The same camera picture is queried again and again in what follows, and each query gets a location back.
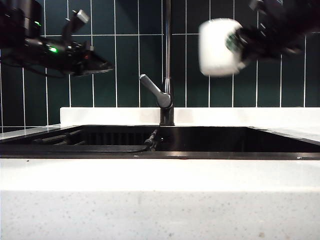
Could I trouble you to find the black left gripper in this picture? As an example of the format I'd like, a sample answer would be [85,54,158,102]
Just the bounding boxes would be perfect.
[23,36,115,77]

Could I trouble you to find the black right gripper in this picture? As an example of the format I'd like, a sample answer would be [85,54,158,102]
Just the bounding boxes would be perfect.
[233,13,310,63]

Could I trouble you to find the white Starbucks logo mug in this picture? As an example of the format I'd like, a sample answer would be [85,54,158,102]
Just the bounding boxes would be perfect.
[198,17,250,77]

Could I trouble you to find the dark metal faucet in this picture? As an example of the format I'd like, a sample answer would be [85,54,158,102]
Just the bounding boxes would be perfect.
[158,0,176,127]

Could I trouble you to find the black sink basin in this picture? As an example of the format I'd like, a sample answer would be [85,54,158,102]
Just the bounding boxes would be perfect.
[0,124,320,160]

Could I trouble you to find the black ribbed drain rack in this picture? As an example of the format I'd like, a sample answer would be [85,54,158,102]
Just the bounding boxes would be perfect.
[32,128,151,153]

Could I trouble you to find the black jointed rod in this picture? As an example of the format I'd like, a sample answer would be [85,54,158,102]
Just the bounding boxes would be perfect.
[143,128,160,152]

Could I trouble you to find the silver-tipped left wrist camera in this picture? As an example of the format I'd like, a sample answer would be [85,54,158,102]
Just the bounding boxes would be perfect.
[61,9,90,44]

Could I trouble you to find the grey faucet lever handle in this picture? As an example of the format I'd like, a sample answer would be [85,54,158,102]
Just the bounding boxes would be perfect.
[138,73,174,109]

